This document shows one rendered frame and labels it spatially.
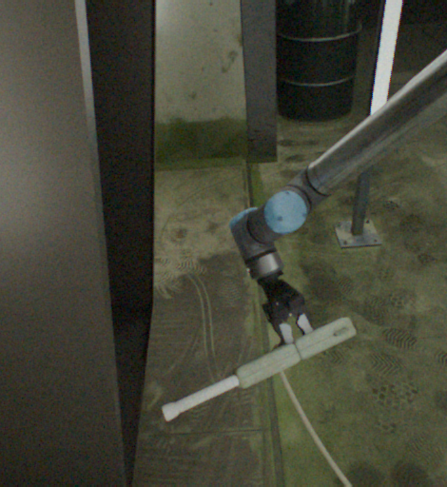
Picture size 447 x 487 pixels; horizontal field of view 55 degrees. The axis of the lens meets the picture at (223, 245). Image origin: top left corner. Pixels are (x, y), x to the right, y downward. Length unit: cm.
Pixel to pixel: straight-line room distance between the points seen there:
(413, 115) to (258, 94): 186
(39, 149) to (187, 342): 146
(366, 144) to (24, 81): 71
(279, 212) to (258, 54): 172
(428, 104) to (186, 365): 123
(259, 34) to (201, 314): 153
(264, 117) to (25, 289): 238
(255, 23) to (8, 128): 226
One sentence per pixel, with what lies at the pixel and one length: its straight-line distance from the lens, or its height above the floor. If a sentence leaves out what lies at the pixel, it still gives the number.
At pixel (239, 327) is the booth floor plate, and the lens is 176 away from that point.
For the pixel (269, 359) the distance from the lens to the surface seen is 100.
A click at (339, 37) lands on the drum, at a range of 314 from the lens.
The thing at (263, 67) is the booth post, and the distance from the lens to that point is 261.
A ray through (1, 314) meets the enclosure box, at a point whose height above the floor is 112.
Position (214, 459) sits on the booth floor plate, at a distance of 150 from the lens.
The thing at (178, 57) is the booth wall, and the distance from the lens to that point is 259.
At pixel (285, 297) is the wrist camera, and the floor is 68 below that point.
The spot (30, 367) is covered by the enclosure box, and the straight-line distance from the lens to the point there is 54.
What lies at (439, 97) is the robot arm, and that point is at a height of 111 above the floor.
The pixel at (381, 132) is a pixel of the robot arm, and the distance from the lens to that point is 89.
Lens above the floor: 142
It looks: 40 degrees down
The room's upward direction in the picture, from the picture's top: 7 degrees counter-clockwise
